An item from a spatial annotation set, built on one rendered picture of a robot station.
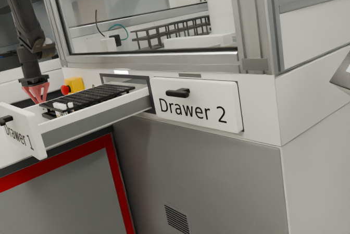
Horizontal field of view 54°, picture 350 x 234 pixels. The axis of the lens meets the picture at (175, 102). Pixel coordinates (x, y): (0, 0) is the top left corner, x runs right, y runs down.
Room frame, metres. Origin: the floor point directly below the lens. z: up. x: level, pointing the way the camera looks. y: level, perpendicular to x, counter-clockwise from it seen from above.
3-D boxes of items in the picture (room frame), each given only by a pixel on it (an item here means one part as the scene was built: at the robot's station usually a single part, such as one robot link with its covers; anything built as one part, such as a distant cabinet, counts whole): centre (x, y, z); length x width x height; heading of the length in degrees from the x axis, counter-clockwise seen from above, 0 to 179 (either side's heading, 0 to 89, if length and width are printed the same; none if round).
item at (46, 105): (0.92, 0.33, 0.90); 0.18 x 0.02 x 0.01; 38
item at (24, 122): (0.86, 0.41, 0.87); 0.29 x 0.02 x 0.11; 38
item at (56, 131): (0.99, 0.24, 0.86); 0.40 x 0.26 x 0.06; 128
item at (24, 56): (1.21, 0.46, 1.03); 0.07 x 0.06 x 0.07; 146
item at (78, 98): (0.98, 0.25, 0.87); 0.22 x 0.18 x 0.06; 128
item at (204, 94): (0.81, -0.04, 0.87); 0.29 x 0.02 x 0.11; 38
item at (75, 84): (1.31, 0.37, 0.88); 0.07 x 0.05 x 0.07; 38
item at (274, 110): (1.32, -0.25, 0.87); 1.02 x 0.95 x 0.14; 38
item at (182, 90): (0.79, -0.02, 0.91); 0.07 x 0.04 x 0.01; 38
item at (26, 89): (1.20, 0.47, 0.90); 0.07 x 0.07 x 0.09; 48
